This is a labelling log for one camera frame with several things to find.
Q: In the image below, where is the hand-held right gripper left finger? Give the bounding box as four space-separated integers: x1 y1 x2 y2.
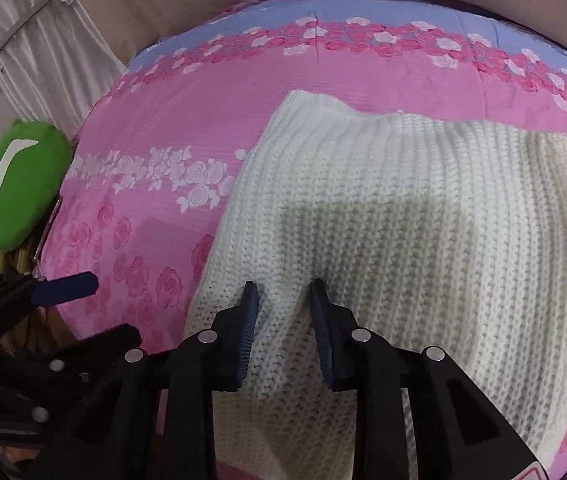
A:
58 281 260 480

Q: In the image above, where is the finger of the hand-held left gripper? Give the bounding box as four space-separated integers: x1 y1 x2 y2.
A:
0 271 98 321
38 324 143 378

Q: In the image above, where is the green plush pillow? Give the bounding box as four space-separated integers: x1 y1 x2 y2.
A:
0 119 74 252

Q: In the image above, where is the wicker chair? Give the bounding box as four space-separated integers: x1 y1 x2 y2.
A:
0 232 67 356

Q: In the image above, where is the white red black knit sweater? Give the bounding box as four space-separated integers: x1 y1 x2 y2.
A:
184 89 567 480

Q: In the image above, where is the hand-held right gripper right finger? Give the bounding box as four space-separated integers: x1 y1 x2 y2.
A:
310 279 544 480

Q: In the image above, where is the pink floral bed sheet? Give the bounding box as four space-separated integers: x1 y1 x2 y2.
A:
38 0 567 480

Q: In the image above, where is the white satin curtain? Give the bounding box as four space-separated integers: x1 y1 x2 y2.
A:
0 0 127 128

